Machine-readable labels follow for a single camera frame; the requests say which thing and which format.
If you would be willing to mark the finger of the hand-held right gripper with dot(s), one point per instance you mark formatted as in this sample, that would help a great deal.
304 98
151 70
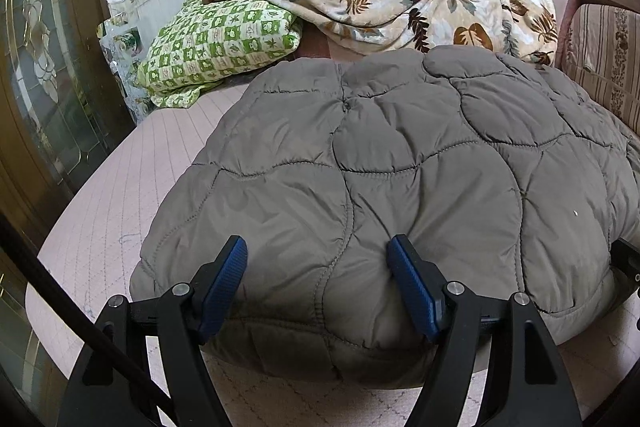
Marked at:
625 259

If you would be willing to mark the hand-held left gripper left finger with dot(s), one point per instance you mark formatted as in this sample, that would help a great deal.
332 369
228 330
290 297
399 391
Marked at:
225 287

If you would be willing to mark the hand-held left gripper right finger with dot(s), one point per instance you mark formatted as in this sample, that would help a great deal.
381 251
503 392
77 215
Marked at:
412 287

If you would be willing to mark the grey quilted jacket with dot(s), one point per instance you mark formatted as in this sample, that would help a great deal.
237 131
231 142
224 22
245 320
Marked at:
400 167

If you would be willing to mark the striped floral cushion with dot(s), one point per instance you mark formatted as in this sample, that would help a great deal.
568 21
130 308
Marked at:
605 52

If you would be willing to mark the green checked pillow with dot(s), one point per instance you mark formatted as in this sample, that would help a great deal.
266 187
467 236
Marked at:
220 42

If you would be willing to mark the printed plastic bag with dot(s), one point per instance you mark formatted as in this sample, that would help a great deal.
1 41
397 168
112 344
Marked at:
122 42

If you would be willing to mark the leaf print blanket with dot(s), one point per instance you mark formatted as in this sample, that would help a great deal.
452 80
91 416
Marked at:
400 2

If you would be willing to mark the wooden glass door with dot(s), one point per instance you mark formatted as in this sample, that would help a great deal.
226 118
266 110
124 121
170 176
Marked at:
50 57

